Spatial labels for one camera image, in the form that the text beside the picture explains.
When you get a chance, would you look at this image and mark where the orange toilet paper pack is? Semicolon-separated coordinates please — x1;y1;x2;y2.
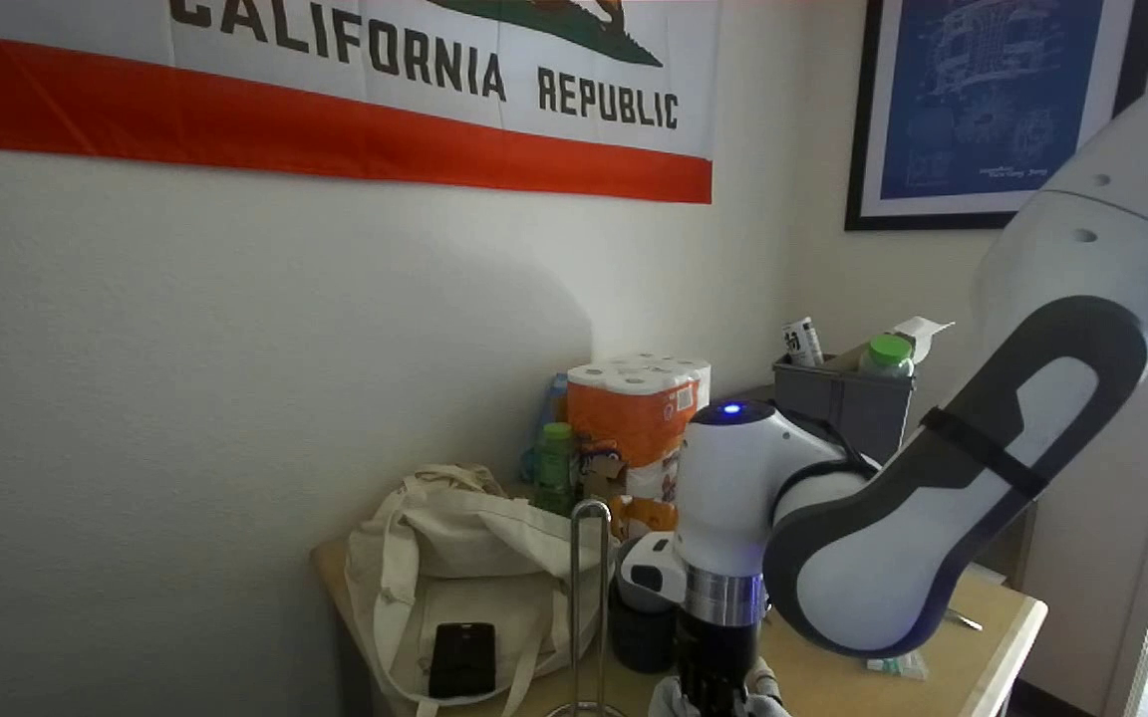
560;349;712;532

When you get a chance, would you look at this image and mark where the California Republic flag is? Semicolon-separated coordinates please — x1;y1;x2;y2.
0;0;725;210

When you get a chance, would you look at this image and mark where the cream canvas tote bag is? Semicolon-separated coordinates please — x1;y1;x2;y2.
340;460;627;717

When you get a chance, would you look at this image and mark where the framed blueprint picture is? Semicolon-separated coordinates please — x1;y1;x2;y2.
839;0;1148;233

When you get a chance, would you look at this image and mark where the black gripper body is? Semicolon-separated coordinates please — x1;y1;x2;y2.
668;617;759;717

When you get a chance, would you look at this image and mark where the grey storage bin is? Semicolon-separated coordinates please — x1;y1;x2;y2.
769;349;923;471

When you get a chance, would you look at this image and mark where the green bottle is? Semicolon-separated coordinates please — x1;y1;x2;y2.
527;417;583;518

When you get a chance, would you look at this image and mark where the clear jar with green lid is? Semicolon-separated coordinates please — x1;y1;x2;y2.
862;329;919;377

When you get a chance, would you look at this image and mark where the metal paper towel stand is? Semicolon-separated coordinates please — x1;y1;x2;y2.
547;498;629;717

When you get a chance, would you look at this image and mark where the black phone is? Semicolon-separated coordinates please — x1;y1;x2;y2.
426;617;502;699

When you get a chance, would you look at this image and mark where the white door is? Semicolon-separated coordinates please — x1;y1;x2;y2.
1016;353;1148;717

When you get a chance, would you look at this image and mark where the white canister with black label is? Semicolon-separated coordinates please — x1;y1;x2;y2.
779;316;830;376

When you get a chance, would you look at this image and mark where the black round container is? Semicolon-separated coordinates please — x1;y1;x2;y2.
607;577;685;677

